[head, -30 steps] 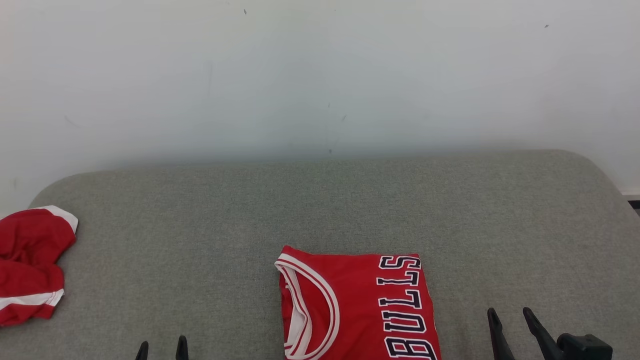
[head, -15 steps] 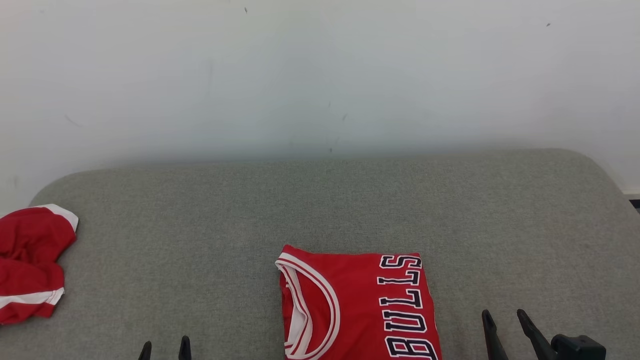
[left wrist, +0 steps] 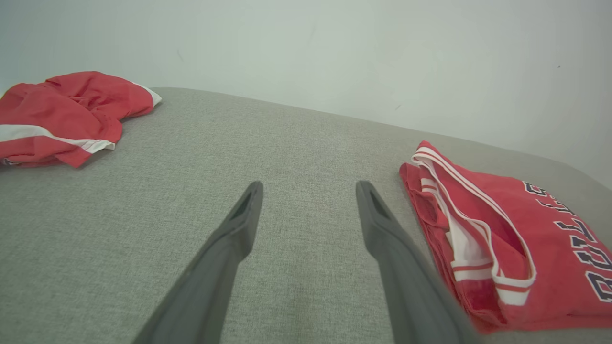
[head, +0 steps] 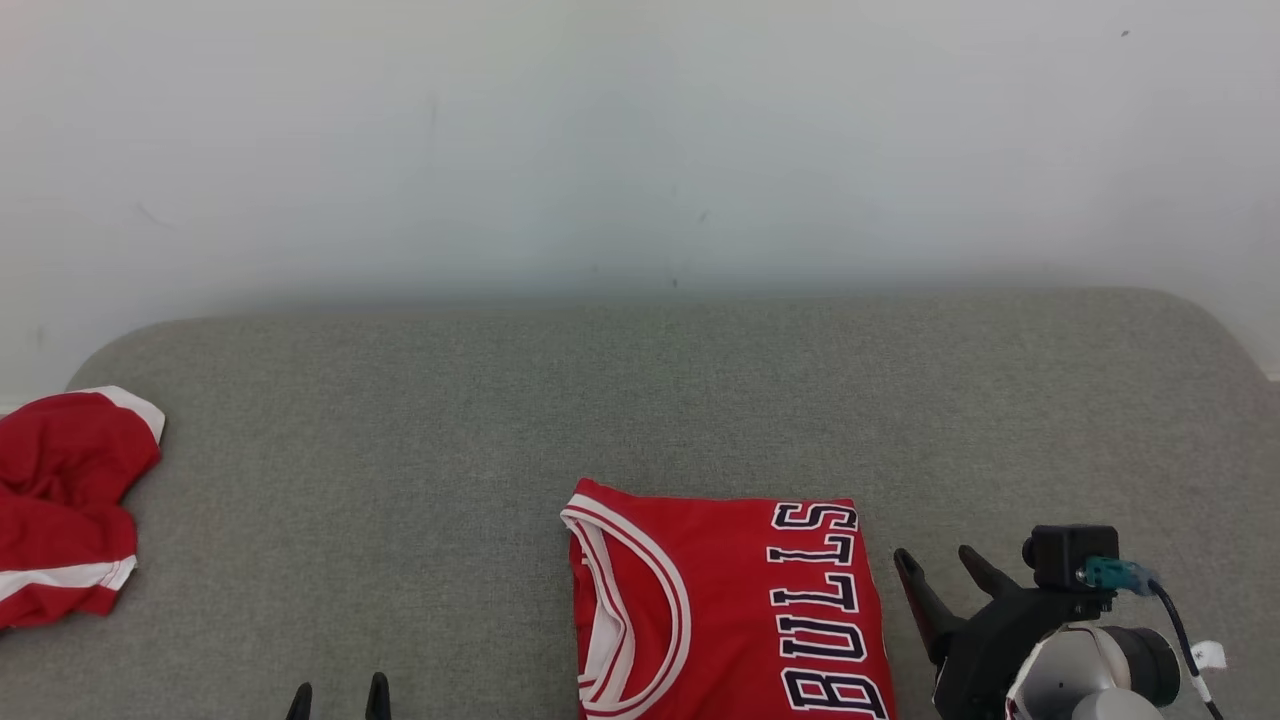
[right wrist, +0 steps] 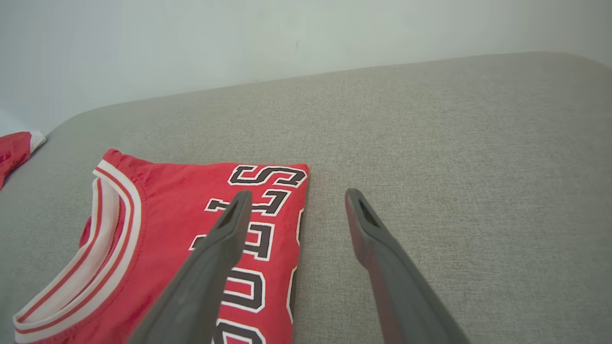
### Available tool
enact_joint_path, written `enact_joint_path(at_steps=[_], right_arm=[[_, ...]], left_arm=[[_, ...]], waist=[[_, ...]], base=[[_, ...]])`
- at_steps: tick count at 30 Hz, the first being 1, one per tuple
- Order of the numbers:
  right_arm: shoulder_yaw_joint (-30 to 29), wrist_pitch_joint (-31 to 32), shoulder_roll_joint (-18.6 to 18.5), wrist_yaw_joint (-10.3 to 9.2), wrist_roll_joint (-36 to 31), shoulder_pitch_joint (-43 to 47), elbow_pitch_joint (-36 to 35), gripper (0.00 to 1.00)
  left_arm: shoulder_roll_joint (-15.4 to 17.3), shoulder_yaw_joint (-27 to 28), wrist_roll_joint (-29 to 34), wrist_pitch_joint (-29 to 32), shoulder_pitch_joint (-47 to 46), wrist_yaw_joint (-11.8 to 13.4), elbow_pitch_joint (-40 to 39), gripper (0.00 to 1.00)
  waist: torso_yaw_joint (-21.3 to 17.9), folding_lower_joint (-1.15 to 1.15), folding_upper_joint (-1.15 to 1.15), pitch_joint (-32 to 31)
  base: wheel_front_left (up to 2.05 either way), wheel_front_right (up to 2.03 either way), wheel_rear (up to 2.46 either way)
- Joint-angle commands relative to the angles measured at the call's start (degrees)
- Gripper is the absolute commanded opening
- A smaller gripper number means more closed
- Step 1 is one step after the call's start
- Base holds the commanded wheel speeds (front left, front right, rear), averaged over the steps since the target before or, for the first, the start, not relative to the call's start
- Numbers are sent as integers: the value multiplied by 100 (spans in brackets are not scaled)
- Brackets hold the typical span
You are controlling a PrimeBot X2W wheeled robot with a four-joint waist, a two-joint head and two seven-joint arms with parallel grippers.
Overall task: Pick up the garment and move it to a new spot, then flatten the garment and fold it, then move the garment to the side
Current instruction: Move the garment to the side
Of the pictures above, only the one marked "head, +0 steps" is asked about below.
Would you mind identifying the grey fabric sofa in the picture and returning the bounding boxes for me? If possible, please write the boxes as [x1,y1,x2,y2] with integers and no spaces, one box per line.
[0,288,1280,720]

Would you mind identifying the black cable with teal plug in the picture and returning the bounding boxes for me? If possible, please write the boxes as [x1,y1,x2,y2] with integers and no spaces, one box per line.
[1078,556,1229,720]

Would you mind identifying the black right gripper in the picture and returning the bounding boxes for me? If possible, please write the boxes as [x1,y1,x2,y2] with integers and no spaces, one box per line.
[894,544,1114,720]

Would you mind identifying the red Bulls basketball jersey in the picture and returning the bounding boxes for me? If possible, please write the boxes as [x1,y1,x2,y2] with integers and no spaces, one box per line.
[560,478,898,720]

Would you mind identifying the red shorts with white stripes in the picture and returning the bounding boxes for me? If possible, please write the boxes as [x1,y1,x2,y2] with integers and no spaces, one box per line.
[0,386,167,631]

